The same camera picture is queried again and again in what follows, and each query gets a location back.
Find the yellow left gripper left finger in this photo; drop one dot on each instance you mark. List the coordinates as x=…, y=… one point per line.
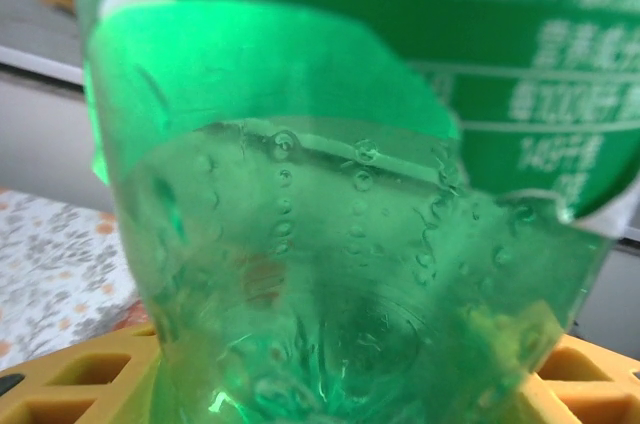
x=75, y=384

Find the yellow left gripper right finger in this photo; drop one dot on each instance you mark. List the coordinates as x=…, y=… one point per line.
x=595, y=394

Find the green bottle green cap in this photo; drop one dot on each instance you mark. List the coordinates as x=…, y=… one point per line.
x=320, y=244

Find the floral patterned table mat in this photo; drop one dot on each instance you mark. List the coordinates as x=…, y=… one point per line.
x=50, y=254

